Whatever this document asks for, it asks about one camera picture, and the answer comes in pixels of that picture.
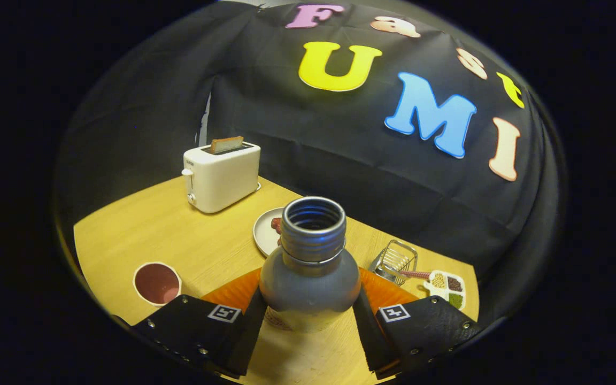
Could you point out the white oval plate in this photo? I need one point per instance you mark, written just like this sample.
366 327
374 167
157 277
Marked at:
265 232

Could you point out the white divided bean dish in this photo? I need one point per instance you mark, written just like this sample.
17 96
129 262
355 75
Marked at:
447 289

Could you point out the wooden table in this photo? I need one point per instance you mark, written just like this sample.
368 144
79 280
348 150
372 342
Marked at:
179 240

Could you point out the beige cup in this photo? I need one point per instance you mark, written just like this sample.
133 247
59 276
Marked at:
157 283

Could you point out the silver juice bottle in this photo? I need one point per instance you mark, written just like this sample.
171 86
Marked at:
310 278

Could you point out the brown toast slice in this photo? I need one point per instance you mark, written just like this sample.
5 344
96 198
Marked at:
226 145

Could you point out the white toaster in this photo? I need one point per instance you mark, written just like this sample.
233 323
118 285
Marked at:
222 182

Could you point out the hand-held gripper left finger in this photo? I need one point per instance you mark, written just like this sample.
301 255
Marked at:
249 331

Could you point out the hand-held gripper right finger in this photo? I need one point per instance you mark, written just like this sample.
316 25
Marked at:
367 331

